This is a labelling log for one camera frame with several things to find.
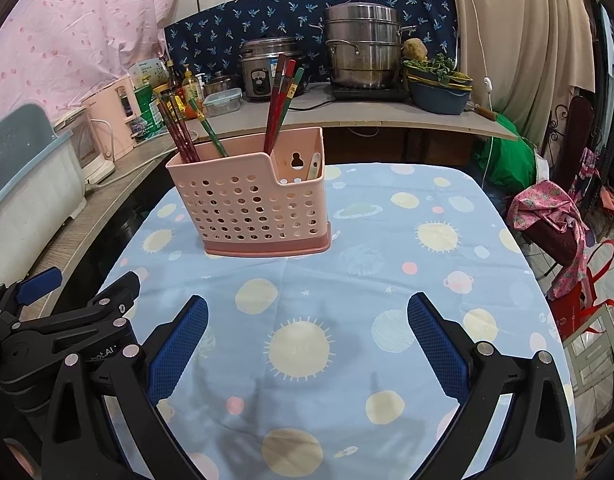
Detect pink electric kettle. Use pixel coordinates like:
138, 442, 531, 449
82, 85, 138, 162

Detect red chopstick with green end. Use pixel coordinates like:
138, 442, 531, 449
274, 66, 306, 148

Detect pink printed curtain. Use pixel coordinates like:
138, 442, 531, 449
0, 0, 198, 126

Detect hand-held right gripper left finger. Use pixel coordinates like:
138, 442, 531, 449
41, 294, 210, 480

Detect blue basin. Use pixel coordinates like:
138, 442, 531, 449
408, 80, 474, 115

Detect yellow oil bottle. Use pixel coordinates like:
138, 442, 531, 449
182, 65, 204, 107

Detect row of hanging clothes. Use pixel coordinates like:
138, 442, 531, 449
577, 0, 614, 211

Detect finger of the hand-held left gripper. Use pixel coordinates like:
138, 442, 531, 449
7, 270, 142, 356
0, 267, 62, 321

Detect blue planet print tablecloth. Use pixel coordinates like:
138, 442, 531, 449
94, 161, 578, 480

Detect small lidded steel pot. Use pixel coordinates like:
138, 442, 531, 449
207, 72, 240, 94

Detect grey-blue dish storage box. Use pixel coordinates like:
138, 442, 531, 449
0, 104, 88, 275

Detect white kitchen appliance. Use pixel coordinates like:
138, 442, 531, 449
54, 110, 116, 185

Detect white power cable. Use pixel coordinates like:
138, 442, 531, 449
87, 144, 174, 187

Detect brown potato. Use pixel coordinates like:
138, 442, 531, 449
403, 38, 429, 62

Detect green bag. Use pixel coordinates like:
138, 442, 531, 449
474, 115, 538, 194

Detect red tote bag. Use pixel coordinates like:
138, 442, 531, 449
549, 240, 614, 342

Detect dark red chopstick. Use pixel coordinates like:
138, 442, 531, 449
263, 53, 288, 155
158, 101, 190, 164
173, 87, 202, 162
166, 91, 198, 163

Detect glass food container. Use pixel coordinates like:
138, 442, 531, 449
203, 88, 243, 117

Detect beige curtain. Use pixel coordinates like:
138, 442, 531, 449
447, 0, 596, 162

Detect wooden handled knife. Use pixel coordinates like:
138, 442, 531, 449
467, 102, 498, 122

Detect stainless steel steamer pot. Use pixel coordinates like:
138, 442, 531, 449
321, 2, 418, 90

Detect black induction cooktop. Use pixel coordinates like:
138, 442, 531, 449
332, 85, 408, 102

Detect black power cable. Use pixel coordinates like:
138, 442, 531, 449
293, 84, 338, 112

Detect white cord with switch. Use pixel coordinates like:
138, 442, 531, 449
458, 0, 496, 183

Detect white and green carton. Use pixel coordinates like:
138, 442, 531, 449
129, 57, 168, 89

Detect pink floral bag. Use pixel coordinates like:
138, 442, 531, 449
507, 180, 596, 302

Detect silver rice cooker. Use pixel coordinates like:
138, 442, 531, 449
238, 36, 304, 104

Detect blue leaf print cloth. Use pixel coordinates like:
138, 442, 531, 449
164, 0, 460, 87

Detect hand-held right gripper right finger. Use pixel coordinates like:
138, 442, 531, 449
407, 291, 576, 480

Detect green leafy vegetables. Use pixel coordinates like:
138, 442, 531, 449
403, 52, 460, 86

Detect pink perforated utensil holder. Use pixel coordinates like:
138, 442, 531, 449
166, 126, 332, 259

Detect dark wooden chair back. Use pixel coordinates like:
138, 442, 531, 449
549, 94, 608, 197

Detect white plastic stool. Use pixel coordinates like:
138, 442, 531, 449
562, 305, 614, 394

